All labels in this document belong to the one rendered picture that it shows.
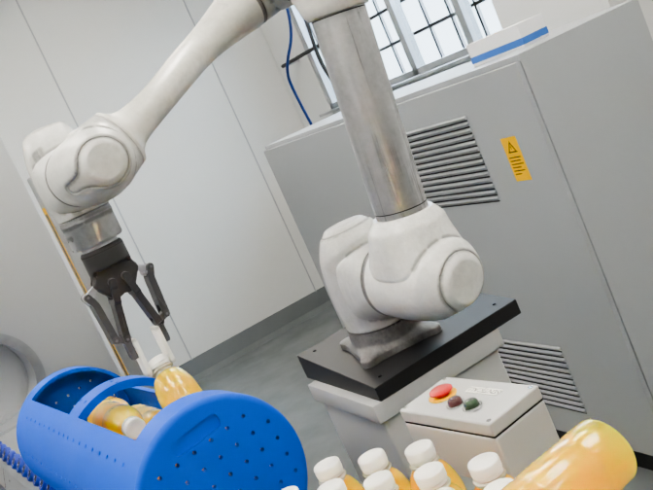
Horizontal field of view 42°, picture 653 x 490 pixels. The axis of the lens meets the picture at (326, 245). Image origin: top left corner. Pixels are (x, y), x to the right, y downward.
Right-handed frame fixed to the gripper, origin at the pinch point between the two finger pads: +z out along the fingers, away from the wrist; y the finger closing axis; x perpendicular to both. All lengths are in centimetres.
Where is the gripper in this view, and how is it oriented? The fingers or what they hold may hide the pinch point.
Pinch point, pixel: (152, 351)
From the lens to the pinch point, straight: 150.5
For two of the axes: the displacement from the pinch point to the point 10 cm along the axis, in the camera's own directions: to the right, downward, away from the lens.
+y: -7.6, 4.3, -4.9
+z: 4.0, 9.0, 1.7
